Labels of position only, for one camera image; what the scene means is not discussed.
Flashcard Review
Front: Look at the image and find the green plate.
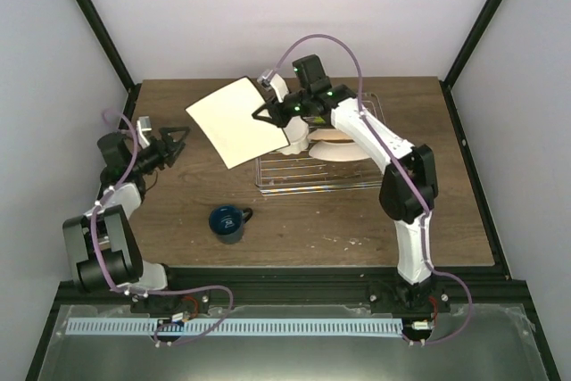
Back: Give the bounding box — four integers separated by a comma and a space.
310, 117, 326, 125

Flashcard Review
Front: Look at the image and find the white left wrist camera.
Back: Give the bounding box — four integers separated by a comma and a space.
136, 116, 153, 149

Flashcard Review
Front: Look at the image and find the floral orange rimmed plate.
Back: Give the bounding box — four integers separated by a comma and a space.
309, 141, 369, 162

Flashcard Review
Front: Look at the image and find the dark blue mug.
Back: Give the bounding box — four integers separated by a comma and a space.
209, 205, 253, 244

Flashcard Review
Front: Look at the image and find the white scalloped bowl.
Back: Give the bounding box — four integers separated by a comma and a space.
279, 117, 310, 155

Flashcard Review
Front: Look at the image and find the round bird pattern plate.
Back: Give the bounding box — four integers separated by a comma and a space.
308, 128, 353, 143

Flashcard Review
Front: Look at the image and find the square bird pattern plate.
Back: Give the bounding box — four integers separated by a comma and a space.
186, 77, 289, 169

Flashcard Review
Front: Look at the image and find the wire dish rack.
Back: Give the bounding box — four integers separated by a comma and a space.
255, 118, 382, 195

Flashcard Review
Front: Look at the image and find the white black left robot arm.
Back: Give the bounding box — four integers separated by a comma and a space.
62, 127, 190, 313

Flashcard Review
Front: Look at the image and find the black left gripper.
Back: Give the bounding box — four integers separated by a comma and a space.
129, 127, 191, 176

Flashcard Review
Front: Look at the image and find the right black frame post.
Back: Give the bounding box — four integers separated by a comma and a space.
443, 0, 532, 87

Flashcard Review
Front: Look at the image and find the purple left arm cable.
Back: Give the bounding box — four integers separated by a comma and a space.
89, 108, 235, 349

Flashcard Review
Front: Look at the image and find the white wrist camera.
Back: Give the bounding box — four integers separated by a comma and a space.
136, 116, 153, 149
257, 69, 290, 104

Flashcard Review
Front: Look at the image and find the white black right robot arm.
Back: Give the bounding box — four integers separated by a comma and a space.
252, 54, 438, 312

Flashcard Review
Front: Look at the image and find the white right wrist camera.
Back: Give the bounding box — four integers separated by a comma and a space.
257, 69, 290, 104

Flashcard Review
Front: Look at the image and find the black frame post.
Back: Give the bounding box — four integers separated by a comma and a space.
443, 0, 532, 87
75, 0, 137, 93

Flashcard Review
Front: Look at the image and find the light blue slotted cable duct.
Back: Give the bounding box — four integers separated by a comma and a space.
65, 318, 403, 338

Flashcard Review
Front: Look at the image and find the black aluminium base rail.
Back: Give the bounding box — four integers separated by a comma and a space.
53, 267, 527, 311

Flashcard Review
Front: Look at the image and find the left black frame post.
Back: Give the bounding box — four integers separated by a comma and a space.
75, 0, 137, 93

